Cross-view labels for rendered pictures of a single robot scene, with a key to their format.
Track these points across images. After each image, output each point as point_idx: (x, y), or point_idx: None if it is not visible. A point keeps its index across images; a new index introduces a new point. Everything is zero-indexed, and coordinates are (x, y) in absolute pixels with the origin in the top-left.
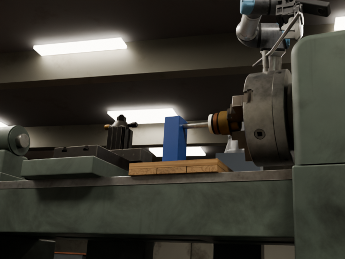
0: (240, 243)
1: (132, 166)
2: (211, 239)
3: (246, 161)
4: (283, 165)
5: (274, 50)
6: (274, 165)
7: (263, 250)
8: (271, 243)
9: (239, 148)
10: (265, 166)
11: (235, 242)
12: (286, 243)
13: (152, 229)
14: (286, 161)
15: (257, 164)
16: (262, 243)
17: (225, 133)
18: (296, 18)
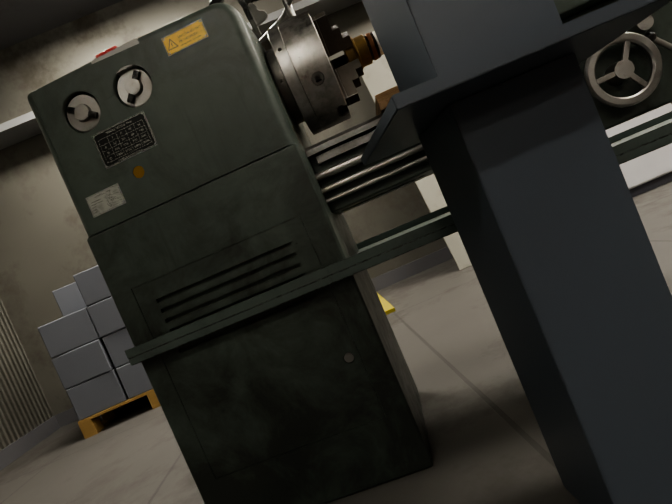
0: (410, 179)
1: None
2: (423, 176)
3: (359, 100)
4: (323, 127)
5: (280, 21)
6: (331, 124)
7: (450, 136)
8: (371, 197)
9: (360, 85)
10: (341, 118)
11: (408, 181)
12: (355, 204)
13: None
14: (319, 132)
15: (348, 118)
16: (383, 191)
17: (367, 65)
18: (261, 42)
